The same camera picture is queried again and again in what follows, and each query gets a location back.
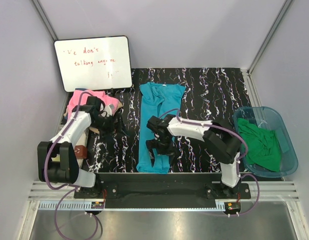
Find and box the beige folded t shirt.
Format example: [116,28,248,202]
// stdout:
[89,101,123,135]

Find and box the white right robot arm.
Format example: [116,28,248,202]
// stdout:
[145,114,242,198]

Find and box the teal plastic basin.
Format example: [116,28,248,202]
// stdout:
[232,106,299,178]

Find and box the white dry erase board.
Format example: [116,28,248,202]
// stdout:
[54,35,133,93]

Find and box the green t shirt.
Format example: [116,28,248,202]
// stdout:
[237,118,282,172]

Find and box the brown cube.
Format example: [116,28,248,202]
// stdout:
[74,145,88,160]

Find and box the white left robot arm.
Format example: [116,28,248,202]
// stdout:
[37,91,126,198]

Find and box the pink folded t shirt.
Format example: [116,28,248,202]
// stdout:
[66,89,122,118]

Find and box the teal t shirt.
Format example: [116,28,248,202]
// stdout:
[136,82,186,174]

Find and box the aluminium frame rail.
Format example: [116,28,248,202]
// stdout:
[28,181,301,202]

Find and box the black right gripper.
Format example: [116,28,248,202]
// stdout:
[146,136,179,166]

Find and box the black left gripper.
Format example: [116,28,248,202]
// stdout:
[91,112,129,143]

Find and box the black white manual booklet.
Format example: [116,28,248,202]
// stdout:
[74,128,89,169]

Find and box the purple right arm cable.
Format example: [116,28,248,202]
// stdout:
[158,107,260,218]

